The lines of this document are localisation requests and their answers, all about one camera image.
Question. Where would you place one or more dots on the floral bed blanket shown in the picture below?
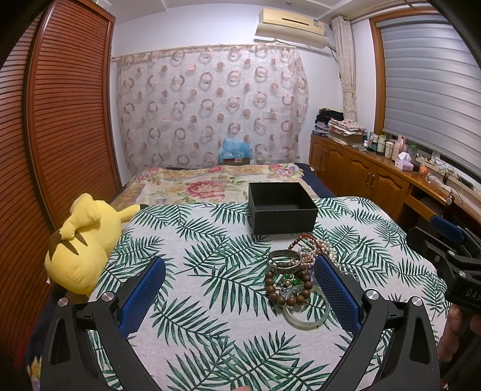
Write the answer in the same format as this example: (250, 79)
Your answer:
(219, 184)

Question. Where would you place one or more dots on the black square jewelry box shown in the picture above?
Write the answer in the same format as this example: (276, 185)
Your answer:
(281, 208)

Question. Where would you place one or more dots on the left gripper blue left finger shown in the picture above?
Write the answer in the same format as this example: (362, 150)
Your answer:
(137, 294)

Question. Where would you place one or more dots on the blue plush toy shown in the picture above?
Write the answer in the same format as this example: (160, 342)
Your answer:
(235, 151)

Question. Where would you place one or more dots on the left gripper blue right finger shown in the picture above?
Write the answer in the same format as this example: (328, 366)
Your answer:
(342, 292)

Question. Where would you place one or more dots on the yellow pikachu plush toy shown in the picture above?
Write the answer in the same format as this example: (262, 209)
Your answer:
(80, 249)

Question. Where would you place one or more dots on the silver metal bangle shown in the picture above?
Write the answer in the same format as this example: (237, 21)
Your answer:
(284, 261)

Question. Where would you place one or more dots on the pale jade bangle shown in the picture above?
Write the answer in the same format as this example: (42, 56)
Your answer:
(315, 313)

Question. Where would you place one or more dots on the stack of folded clothes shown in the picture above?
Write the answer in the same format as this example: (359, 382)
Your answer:
(332, 124)

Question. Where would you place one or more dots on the pink circle pattern curtain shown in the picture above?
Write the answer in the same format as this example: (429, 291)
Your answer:
(176, 107)

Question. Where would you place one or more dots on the pink bottle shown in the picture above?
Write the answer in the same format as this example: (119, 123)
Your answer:
(398, 147)

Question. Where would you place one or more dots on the wooden cabinet counter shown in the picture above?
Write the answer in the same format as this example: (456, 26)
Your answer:
(349, 172)

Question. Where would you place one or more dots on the person's right hand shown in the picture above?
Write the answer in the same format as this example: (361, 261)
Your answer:
(450, 340)

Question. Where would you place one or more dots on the beige side curtain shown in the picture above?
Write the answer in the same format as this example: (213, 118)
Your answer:
(345, 50)

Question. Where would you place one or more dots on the white power strip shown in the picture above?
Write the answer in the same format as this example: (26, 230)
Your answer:
(449, 174)

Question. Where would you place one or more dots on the green jade pendant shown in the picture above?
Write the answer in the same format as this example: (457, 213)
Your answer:
(291, 280)

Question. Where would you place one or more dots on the grey window blind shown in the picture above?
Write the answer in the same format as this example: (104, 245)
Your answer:
(432, 87)

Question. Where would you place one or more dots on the pink tissue box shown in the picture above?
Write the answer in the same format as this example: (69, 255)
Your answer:
(403, 162)

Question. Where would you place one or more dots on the brown louvered wardrobe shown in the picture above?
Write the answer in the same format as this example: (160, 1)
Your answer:
(56, 143)

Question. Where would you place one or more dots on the wall air conditioner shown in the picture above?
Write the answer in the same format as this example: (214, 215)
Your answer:
(291, 27)

